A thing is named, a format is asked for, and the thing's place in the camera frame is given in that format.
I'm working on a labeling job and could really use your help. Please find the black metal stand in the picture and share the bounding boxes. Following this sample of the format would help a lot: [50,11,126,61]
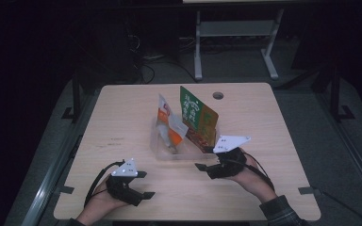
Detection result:
[329,67,356,121]
[60,72,83,123]

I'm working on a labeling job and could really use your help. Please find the black floor cable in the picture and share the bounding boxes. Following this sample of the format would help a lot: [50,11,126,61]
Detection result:
[314,187,362,226]

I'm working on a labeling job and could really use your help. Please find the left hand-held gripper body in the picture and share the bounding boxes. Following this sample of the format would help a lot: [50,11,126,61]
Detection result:
[106,158,144,207]

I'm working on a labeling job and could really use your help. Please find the tangle of dark floor cables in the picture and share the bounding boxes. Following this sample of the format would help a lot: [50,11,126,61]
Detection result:
[128,32,199,85]

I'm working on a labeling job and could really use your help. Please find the white metal table frame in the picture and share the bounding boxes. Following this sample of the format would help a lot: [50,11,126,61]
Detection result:
[193,8,286,81]

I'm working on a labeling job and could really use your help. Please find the orange white food pouch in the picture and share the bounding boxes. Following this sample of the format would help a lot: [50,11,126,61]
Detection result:
[155,93,189,154]

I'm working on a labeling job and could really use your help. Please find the clear plastic container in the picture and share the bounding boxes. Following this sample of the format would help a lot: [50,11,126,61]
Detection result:
[149,116,221,162]

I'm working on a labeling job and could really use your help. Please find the green red food pouch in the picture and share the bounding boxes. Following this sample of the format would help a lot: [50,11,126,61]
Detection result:
[179,85,220,154]

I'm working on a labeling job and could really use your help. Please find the right hand-held gripper black cable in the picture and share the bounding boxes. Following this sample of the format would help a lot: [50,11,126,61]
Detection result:
[241,152,276,192]

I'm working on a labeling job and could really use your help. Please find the person's left hand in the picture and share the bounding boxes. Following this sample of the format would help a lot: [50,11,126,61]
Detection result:
[76,173,128,225]

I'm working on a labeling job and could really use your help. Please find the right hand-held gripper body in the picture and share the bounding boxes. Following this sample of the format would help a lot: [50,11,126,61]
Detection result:
[206,135,252,180]

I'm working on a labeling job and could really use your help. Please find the grey metal floor rail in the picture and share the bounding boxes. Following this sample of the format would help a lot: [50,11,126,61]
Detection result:
[314,90,362,203]
[20,90,98,226]

